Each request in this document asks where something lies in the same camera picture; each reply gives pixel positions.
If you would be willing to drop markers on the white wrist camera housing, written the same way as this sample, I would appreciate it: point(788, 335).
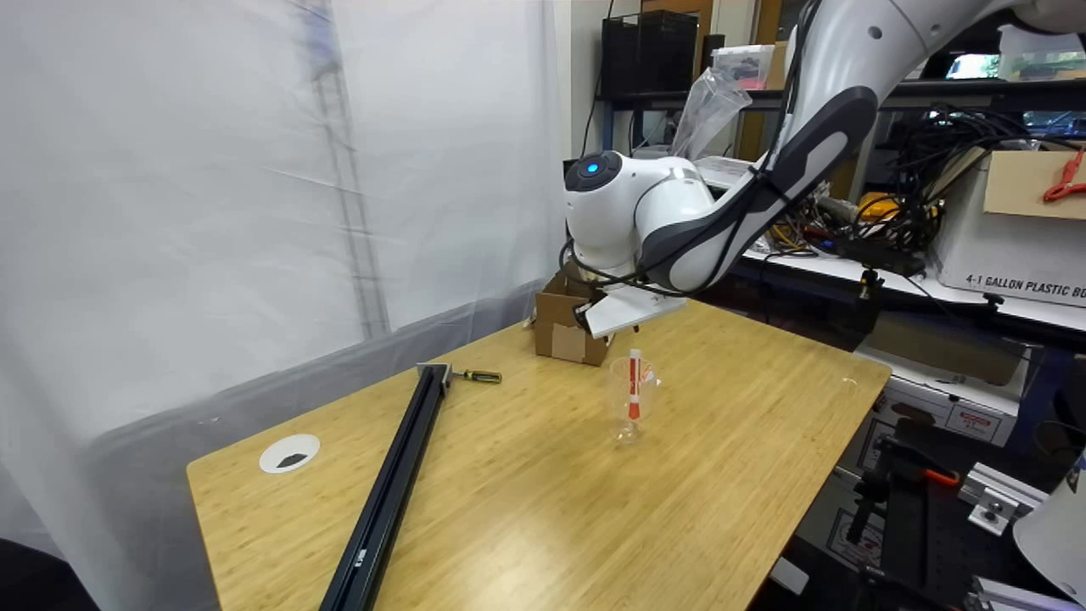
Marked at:
point(633, 306)

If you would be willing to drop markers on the red Expo marker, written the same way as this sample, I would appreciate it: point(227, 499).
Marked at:
point(637, 391)

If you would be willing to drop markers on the clear plastic bag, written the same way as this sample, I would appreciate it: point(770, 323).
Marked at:
point(708, 113)

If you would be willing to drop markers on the aluminium bracket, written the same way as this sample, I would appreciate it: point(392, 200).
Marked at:
point(1004, 503)

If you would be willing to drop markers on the brown cardboard box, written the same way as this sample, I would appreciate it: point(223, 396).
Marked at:
point(777, 65)

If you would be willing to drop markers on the black speaker cabinet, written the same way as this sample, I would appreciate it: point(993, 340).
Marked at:
point(648, 55)

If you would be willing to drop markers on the white workbench shelf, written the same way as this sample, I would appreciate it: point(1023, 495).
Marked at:
point(903, 284)

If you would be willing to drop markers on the white round disc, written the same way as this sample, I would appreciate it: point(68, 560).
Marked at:
point(1058, 546)

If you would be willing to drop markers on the clear plastic wine glass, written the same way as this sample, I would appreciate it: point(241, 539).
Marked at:
point(648, 396)

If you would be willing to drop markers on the small open cardboard box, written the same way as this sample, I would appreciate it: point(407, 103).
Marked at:
point(562, 335)

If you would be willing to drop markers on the red clamp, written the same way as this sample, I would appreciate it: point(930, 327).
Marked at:
point(1066, 181)

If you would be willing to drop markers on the small black metal clip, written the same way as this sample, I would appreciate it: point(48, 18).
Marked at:
point(478, 377)

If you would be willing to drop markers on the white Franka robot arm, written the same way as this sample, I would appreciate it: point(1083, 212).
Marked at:
point(723, 215)

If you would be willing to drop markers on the long black rail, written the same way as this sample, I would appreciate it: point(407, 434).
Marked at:
point(392, 488)

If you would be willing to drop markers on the tan cardboard box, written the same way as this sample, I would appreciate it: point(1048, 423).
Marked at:
point(1020, 187)

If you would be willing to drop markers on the white translucent curtain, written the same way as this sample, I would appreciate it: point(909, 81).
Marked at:
point(170, 224)

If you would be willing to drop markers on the large white printed box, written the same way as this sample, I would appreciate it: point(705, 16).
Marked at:
point(996, 257)

